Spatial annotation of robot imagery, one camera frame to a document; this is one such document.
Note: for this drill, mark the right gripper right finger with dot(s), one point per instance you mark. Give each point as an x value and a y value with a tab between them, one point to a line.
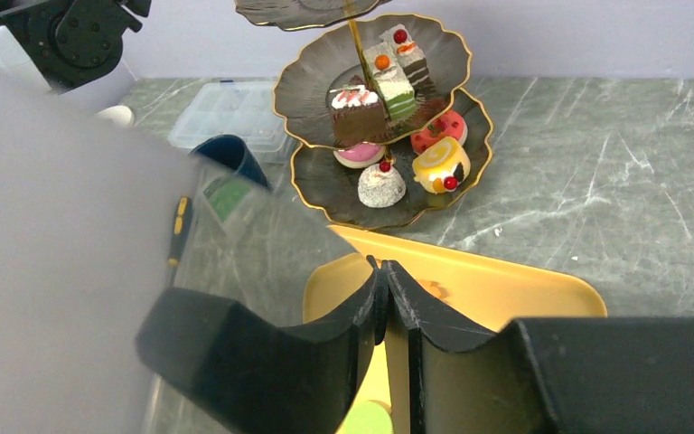
607	375

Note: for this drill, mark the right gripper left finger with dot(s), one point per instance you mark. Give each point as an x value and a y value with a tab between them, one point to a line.
255	377

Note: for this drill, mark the green macaron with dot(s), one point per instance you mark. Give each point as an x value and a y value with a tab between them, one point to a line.
367	417

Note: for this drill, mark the pink frosted donut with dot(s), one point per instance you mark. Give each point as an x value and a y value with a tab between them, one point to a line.
360	156

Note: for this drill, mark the red sprinkled donut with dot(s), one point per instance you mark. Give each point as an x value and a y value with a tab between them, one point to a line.
451	124

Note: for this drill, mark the three-tier black dessert stand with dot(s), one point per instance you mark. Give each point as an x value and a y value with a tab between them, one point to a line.
299	98

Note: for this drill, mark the chocolate triangle cake slice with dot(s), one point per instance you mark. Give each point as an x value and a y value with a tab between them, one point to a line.
357	113

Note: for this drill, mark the green layered cake slice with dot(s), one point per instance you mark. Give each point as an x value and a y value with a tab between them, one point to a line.
390	81

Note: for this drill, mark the red white cake slice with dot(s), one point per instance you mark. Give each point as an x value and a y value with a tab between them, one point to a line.
410	56

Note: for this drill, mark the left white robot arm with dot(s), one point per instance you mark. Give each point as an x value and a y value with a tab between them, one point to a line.
62	45

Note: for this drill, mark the yellow serving tray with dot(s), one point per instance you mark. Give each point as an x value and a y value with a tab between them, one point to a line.
502	287

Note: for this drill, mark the dark blue mug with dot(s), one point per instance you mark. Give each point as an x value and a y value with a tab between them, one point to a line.
233	153

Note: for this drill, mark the clear plastic box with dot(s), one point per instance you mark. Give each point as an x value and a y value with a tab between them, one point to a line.
243	108

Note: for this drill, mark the white tape roll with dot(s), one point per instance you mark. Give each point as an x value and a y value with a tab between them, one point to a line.
119	115

